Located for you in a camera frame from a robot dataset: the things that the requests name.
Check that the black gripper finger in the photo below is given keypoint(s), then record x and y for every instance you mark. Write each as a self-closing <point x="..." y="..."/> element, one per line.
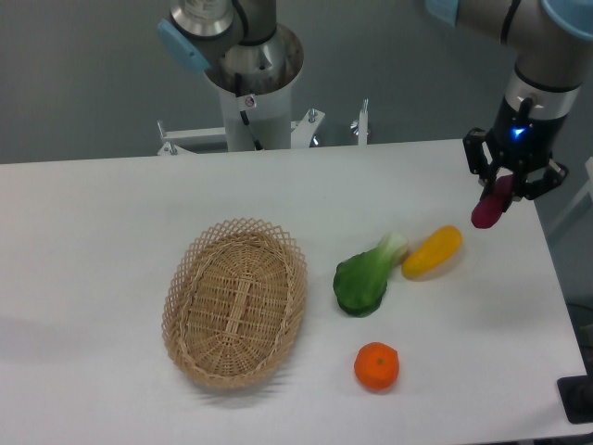
<point x="473" y="144"/>
<point x="516" y="186"/>

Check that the white frame at right edge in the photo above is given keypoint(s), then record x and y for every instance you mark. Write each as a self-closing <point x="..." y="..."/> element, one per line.
<point x="575" y="209"/>

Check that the yellow squash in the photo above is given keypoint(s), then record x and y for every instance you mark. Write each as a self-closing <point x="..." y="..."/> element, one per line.
<point x="437" y="248"/>

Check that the green bok choy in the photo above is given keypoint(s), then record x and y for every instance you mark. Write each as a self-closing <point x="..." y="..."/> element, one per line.
<point x="360" y="282"/>

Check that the black device at table edge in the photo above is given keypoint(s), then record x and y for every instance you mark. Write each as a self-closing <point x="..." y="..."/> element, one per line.
<point x="576" y="398"/>

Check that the orange tangerine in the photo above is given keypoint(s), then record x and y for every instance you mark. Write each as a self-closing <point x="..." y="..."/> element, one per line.
<point x="376" y="366"/>

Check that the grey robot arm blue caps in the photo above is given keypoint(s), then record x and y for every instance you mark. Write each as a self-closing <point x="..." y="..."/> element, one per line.
<point x="252" y="59"/>

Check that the purple sweet potato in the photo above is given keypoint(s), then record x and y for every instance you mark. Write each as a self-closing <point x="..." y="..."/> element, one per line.
<point x="491" y="207"/>

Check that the oval wicker basket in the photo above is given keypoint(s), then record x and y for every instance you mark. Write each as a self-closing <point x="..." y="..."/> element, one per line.
<point x="235" y="304"/>

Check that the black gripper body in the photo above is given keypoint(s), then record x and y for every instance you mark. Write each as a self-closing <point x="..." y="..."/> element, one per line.
<point x="522" y="145"/>

